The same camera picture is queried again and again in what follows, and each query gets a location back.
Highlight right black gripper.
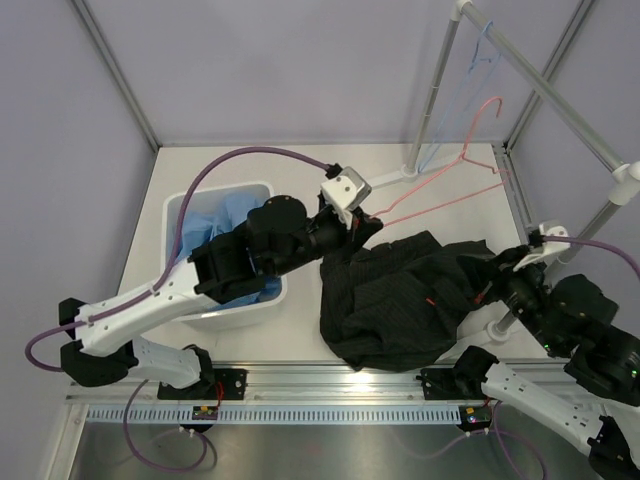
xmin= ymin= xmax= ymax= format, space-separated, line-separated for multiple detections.
xmin=455 ymin=242 xmax=562 ymax=352

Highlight black striped shirt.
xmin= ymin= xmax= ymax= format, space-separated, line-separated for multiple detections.
xmin=319 ymin=231 xmax=496 ymax=372

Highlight pink wire hanger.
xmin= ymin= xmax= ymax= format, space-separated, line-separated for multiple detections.
xmin=367 ymin=96 xmax=512 ymax=224

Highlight blue shirt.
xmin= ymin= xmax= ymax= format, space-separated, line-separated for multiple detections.
xmin=174 ymin=188 xmax=283 ymax=307

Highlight blue wire hanger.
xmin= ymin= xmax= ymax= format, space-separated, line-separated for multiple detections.
xmin=416 ymin=19 xmax=503 ymax=174

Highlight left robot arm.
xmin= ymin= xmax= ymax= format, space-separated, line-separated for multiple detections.
xmin=59 ymin=195 xmax=383 ymax=399

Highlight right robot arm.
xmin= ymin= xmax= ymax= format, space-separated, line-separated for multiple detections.
xmin=452 ymin=247 xmax=639 ymax=479

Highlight white clothes rack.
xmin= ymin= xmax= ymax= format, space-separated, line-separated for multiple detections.
xmin=364 ymin=0 xmax=640 ymax=346

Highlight white plastic basket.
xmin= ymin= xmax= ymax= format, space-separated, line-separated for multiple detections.
xmin=161 ymin=181 xmax=287 ymax=330

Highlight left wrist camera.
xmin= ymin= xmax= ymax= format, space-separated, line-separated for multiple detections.
xmin=320 ymin=164 xmax=372 ymax=229

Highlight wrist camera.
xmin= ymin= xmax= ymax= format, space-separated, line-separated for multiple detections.
xmin=320 ymin=164 xmax=372 ymax=229
xmin=513 ymin=220 xmax=569 ymax=272

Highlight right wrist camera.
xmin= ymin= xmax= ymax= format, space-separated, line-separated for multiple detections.
xmin=513 ymin=220 xmax=569 ymax=272

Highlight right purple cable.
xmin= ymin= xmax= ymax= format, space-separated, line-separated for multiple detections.
xmin=539 ymin=236 xmax=640 ymax=284

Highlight purple cable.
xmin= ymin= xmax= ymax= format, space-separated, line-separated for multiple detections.
xmin=24 ymin=145 xmax=336 ymax=373
xmin=539 ymin=236 xmax=640 ymax=284

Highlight aluminium mounting rail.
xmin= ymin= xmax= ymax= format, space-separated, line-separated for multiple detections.
xmin=66 ymin=362 xmax=609 ymax=407

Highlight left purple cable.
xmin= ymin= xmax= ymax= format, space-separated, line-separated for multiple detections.
xmin=24 ymin=145 xmax=336 ymax=373

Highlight white slotted cable duct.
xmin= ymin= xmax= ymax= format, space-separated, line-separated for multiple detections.
xmin=86 ymin=405 xmax=462 ymax=425

